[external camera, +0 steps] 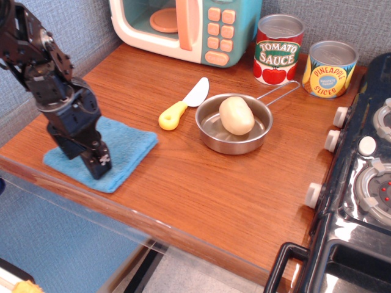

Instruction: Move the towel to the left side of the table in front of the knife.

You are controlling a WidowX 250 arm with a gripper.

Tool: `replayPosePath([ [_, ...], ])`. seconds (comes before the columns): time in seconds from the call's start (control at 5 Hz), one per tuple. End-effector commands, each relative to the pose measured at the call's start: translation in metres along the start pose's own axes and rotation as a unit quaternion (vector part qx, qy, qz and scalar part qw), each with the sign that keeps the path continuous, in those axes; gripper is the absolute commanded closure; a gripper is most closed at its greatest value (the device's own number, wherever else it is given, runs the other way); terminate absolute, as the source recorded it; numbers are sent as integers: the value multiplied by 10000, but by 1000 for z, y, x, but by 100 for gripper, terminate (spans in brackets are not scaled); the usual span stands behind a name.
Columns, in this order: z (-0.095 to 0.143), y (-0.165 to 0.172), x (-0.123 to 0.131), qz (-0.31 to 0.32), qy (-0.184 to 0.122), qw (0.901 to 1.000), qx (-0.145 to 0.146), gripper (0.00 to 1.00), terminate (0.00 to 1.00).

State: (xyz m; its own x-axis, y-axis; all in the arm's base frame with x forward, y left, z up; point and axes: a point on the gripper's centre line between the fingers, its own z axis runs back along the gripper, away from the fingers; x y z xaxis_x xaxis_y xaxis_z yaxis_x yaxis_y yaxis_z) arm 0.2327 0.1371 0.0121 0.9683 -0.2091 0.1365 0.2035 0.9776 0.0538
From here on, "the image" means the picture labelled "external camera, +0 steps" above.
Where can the blue towel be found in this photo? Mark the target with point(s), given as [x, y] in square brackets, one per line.
[128, 147]

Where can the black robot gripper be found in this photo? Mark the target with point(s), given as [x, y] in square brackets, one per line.
[73, 112]

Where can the yellow handled toy knife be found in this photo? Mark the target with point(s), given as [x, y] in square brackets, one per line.
[170, 118]

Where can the clear acrylic barrier panel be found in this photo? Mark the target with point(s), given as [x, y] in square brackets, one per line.
[213, 233]

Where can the small steel saucepan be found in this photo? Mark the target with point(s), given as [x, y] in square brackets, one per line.
[216, 137]

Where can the beige toy potato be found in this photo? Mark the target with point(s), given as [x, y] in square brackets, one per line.
[236, 116]

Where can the orange microwave turntable plate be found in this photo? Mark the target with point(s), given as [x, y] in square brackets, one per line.
[165, 20]

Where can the pineapple slices can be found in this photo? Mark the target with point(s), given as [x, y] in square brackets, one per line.
[329, 68]

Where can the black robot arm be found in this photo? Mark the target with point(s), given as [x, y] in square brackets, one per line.
[29, 51]

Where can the black toy stove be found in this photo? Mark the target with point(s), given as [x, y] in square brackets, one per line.
[349, 248]

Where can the tomato sauce can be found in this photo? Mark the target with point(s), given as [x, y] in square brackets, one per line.
[277, 47]

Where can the teal toy microwave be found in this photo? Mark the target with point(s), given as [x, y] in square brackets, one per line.
[214, 33]

